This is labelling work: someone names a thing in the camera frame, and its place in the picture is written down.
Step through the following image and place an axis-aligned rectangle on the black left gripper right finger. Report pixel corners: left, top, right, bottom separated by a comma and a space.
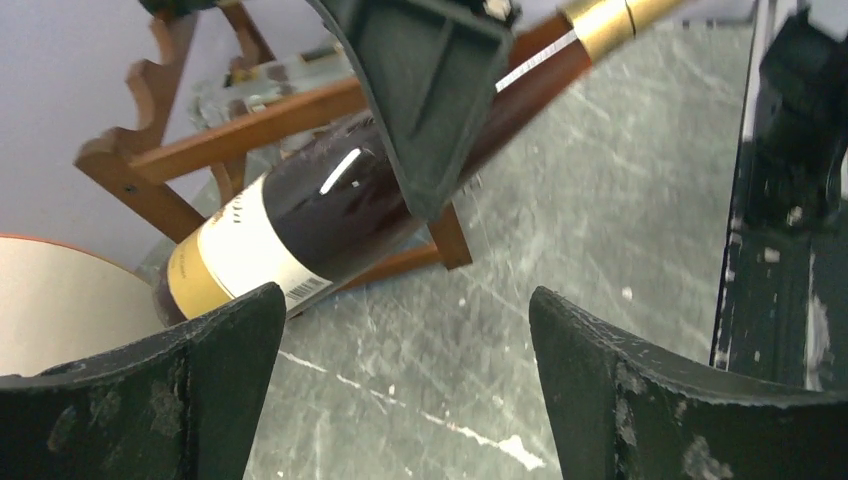
529, 286, 847, 479

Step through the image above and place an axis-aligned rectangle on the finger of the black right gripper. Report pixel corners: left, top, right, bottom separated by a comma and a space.
311, 0, 517, 220

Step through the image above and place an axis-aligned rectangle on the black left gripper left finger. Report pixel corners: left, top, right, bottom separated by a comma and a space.
1, 283, 286, 479

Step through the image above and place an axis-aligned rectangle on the dark wine bottle cream label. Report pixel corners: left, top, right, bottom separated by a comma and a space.
152, 1, 675, 326

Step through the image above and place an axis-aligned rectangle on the clear bottle in lower rack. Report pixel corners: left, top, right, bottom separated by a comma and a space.
188, 45, 354, 130

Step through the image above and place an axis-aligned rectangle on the brown wooden wine rack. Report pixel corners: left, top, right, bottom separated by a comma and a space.
74, 0, 578, 293

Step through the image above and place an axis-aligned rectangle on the cream cylindrical container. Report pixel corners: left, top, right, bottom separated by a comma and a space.
1, 234, 165, 376

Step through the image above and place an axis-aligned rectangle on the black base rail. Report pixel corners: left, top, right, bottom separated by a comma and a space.
710, 1, 847, 391

